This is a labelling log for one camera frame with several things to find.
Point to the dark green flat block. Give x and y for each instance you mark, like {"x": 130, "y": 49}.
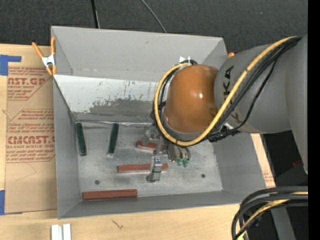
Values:
{"x": 81, "y": 140}
{"x": 113, "y": 140}

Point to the red-brown flat block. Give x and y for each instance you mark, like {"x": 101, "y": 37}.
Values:
{"x": 132, "y": 168}
{"x": 110, "y": 194}
{"x": 150, "y": 146}

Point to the black cylinder on white bracket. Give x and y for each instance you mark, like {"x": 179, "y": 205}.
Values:
{"x": 222, "y": 135}

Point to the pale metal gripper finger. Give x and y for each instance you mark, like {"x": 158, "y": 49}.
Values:
{"x": 156, "y": 169}
{"x": 147, "y": 137}

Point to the grey metal bin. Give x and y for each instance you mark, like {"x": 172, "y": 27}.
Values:
{"x": 105, "y": 54}

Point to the brown cardboard board, red print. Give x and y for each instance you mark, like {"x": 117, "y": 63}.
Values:
{"x": 30, "y": 124}

